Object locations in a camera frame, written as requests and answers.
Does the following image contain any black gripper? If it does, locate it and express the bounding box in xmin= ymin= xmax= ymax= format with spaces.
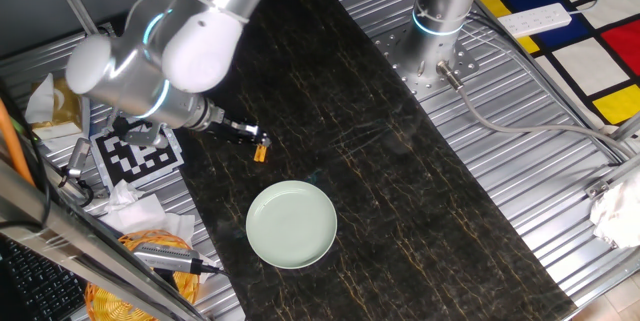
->
xmin=205 ymin=114 xmax=272 ymax=150

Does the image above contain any pale green plate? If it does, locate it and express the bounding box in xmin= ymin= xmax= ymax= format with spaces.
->
xmin=245 ymin=180 xmax=339 ymax=270

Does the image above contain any black white marker board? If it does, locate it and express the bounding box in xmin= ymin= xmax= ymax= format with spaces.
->
xmin=89 ymin=120 xmax=185 ymax=193

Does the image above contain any white paper towel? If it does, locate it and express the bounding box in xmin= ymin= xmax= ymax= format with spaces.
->
xmin=99 ymin=193 xmax=196 ymax=247

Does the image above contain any crumpled white tissue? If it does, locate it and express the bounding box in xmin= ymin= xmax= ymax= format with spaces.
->
xmin=102 ymin=179 xmax=146 ymax=215

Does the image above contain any black marble pattern mat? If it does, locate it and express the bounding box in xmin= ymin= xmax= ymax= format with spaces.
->
xmin=109 ymin=0 xmax=579 ymax=321

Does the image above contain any orange wicker basket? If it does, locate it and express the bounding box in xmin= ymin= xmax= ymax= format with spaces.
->
xmin=83 ymin=229 xmax=201 ymax=321

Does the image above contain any orange pole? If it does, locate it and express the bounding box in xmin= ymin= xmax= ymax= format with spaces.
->
xmin=0 ymin=98 xmax=36 ymax=187

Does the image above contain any black keyboard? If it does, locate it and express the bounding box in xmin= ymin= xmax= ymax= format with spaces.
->
xmin=0 ymin=238 xmax=89 ymax=321

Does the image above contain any white power strip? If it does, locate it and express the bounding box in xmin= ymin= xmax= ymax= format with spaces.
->
xmin=497 ymin=2 xmax=573 ymax=40

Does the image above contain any colourful block pattern mat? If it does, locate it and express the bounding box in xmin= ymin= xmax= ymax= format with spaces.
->
xmin=474 ymin=0 xmax=640 ymax=127

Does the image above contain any white cloth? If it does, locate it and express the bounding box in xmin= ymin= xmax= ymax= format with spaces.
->
xmin=589 ymin=170 xmax=640 ymax=250

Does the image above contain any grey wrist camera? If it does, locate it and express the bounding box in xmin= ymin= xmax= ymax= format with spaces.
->
xmin=113 ymin=116 xmax=169 ymax=150

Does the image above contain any long silver camera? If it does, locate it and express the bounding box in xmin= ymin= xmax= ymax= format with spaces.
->
xmin=132 ymin=241 xmax=204 ymax=276

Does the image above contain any black camera cable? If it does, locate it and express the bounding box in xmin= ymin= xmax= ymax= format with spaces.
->
xmin=58 ymin=168 xmax=96 ymax=208

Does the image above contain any small silver camera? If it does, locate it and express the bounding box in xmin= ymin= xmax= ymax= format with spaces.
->
xmin=66 ymin=137 xmax=94 ymax=181

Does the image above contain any aluminium frame beam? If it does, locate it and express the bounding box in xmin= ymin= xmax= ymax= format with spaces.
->
xmin=0 ymin=160 xmax=209 ymax=321

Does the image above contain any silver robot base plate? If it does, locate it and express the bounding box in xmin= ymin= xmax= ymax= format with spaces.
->
xmin=372 ymin=23 xmax=480 ymax=102

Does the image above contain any grey base cable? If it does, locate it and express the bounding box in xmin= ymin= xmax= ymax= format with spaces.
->
xmin=435 ymin=59 xmax=636 ymax=160

